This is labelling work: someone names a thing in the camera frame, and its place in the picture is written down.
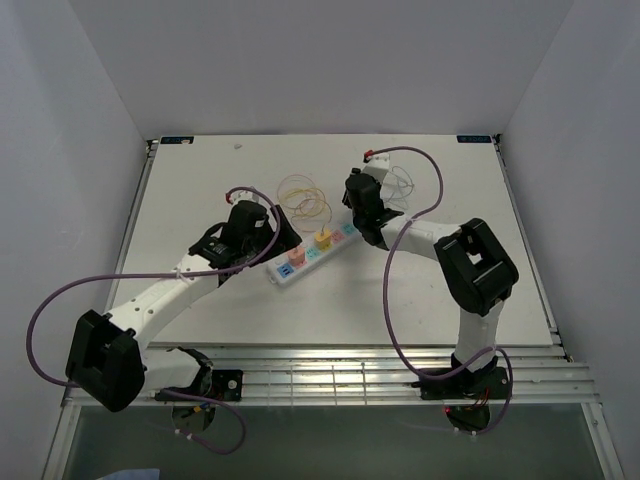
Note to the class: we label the blue left corner label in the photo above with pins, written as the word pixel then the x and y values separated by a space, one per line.
pixel 176 140

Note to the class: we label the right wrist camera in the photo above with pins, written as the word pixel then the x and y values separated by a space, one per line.
pixel 377 165

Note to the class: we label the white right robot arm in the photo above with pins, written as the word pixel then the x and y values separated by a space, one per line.
pixel 477 270

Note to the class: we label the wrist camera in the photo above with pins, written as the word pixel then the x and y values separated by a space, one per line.
pixel 377 165
pixel 236 195

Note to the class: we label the white multicolour power strip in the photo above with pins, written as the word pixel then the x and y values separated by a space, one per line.
pixel 281 273

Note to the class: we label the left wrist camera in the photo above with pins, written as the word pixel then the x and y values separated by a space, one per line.
pixel 236 195

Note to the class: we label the blue right corner label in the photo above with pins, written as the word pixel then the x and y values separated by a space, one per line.
pixel 474 139

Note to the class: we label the aluminium rail frame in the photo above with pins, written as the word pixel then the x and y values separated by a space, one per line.
pixel 323 341

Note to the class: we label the pink charger plug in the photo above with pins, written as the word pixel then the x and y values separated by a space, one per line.
pixel 297 256

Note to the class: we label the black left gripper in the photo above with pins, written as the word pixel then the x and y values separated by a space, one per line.
pixel 285 239

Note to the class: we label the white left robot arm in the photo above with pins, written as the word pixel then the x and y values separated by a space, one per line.
pixel 110 358

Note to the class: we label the blue corner label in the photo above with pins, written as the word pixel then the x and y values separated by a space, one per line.
pixel 176 140
pixel 474 139

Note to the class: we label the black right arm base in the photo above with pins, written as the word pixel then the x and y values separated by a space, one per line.
pixel 475 402

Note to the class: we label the yellow charger plug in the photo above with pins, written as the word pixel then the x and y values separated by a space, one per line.
pixel 322 239

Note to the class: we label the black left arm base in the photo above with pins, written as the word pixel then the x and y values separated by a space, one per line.
pixel 218 384

